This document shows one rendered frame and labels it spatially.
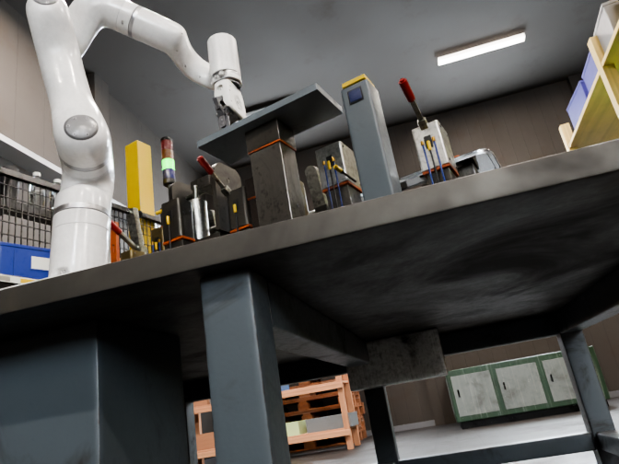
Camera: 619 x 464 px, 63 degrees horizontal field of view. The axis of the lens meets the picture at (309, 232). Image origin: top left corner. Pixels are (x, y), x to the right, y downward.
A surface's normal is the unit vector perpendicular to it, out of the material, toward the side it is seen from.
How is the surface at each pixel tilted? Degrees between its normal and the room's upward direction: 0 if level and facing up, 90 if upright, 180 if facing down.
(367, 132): 90
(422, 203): 90
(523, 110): 90
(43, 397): 90
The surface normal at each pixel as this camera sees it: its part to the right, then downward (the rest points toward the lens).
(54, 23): 0.47, 0.23
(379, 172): -0.50, -0.22
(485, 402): -0.25, -0.29
